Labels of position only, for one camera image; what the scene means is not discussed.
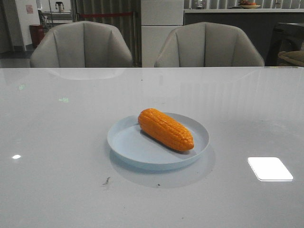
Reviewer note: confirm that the orange toy corn cob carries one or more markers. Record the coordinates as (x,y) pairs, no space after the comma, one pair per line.
(166,130)

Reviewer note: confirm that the light blue round plate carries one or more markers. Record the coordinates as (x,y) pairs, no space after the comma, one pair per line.
(136,148)

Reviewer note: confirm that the right grey upholstered chair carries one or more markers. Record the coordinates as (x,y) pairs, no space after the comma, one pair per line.
(207,44)

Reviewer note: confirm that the grey upholstered chair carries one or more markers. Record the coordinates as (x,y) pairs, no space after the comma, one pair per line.
(207,44)
(82,44)

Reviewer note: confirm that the white refrigerator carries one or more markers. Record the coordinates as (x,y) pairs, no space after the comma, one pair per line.
(158,19)

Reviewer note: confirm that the left grey upholstered chair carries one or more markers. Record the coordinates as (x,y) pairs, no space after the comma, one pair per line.
(82,44)

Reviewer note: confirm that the red barrier belt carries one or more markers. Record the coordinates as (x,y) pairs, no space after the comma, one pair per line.
(105,15)

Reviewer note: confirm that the dark grey counter cabinet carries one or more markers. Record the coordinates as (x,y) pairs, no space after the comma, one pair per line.
(258,24)

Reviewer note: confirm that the metal cart with robot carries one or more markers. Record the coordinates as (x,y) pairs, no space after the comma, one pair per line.
(53,12)

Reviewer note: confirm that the red trash bin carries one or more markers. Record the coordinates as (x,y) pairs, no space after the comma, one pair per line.
(37,34)

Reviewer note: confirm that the fruit bowl on counter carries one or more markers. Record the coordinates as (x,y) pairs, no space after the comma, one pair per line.
(246,4)

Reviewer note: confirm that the dark armchair at right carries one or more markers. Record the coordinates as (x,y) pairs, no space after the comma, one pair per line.
(285,37)

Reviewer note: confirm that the pink wall notice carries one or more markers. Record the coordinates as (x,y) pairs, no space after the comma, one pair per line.
(29,9)

